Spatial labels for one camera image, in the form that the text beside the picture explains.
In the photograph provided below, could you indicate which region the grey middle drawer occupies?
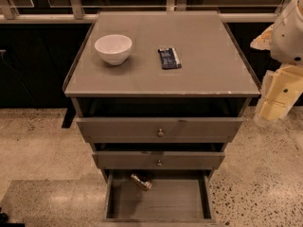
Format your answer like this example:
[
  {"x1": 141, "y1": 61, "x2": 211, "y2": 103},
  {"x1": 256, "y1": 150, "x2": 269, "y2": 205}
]
[{"x1": 93, "y1": 143, "x2": 224, "y2": 170}]

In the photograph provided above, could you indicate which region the grey top drawer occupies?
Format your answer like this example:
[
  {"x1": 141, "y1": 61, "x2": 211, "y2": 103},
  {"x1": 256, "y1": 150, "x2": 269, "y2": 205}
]
[{"x1": 73, "y1": 97, "x2": 242, "y2": 143}]

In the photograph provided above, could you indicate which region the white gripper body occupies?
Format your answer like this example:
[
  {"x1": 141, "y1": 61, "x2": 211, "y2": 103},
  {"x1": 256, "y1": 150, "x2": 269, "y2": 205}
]
[{"x1": 275, "y1": 63, "x2": 303, "y2": 92}]

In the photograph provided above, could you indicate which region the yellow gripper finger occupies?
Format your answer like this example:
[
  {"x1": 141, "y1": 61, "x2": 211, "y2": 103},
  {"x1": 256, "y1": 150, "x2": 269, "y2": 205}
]
[
  {"x1": 266, "y1": 86, "x2": 299, "y2": 121},
  {"x1": 254, "y1": 70, "x2": 275, "y2": 127}
]

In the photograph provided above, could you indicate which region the white ceramic bowl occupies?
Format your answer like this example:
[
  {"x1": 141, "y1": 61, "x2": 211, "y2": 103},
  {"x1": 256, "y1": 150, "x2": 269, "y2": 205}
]
[{"x1": 95, "y1": 34, "x2": 133, "y2": 65}]

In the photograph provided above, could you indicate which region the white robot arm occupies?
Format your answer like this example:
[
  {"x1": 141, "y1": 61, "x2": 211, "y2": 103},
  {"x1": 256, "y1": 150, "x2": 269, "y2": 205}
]
[{"x1": 250, "y1": 0, "x2": 303, "y2": 127}]

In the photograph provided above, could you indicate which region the brass top drawer knob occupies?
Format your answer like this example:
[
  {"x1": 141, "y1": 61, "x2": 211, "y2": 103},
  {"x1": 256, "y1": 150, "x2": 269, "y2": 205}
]
[{"x1": 157, "y1": 129, "x2": 165, "y2": 137}]

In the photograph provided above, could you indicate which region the blue snack packet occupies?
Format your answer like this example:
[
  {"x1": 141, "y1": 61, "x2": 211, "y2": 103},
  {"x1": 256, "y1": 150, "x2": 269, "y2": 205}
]
[{"x1": 158, "y1": 47, "x2": 182, "y2": 70}]

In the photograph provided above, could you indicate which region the grey drawer cabinet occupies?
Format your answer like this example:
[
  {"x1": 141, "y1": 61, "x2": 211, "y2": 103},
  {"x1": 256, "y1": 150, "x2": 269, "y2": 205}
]
[{"x1": 62, "y1": 10, "x2": 262, "y2": 227}]

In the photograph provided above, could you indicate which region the orange soda can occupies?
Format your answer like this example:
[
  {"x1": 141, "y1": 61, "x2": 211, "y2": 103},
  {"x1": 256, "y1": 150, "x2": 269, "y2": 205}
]
[{"x1": 131, "y1": 173, "x2": 152, "y2": 191}]

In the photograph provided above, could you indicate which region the metal window railing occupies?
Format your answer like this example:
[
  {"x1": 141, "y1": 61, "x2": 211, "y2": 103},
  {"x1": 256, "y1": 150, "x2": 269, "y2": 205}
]
[{"x1": 0, "y1": 0, "x2": 291, "y2": 24}]

